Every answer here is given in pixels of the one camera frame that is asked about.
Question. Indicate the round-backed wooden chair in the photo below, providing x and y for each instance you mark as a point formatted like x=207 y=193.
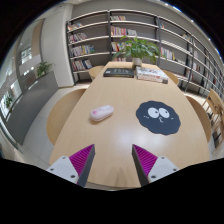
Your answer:
x=172 y=77
x=63 y=115
x=95 y=71
x=201 y=116

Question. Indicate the white-covered book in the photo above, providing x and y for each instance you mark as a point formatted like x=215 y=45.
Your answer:
x=151 y=72

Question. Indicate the grey bookshelf unit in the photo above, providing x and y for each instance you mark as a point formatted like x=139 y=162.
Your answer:
x=96 y=40

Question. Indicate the black book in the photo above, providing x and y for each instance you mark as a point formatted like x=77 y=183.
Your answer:
x=118 y=72

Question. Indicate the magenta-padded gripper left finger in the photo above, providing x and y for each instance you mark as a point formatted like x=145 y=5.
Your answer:
x=65 y=166

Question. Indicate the slatted light wooden chair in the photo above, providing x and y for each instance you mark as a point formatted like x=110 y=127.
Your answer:
x=215 y=103

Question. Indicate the green plant in white pot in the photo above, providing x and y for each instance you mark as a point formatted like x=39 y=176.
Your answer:
x=138 y=50

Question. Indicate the dark cartoon-eyed mouse pad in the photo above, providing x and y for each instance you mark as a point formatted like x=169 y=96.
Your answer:
x=158 y=118

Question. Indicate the green floor plant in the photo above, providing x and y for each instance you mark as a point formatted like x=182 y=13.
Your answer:
x=43 y=68

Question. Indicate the book with red-lettered spine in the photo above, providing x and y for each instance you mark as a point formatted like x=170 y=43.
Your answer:
x=151 y=79

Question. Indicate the pink computer mouse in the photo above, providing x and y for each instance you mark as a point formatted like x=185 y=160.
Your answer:
x=101 y=113

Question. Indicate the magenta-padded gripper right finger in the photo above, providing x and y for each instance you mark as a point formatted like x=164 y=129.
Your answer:
x=160 y=166

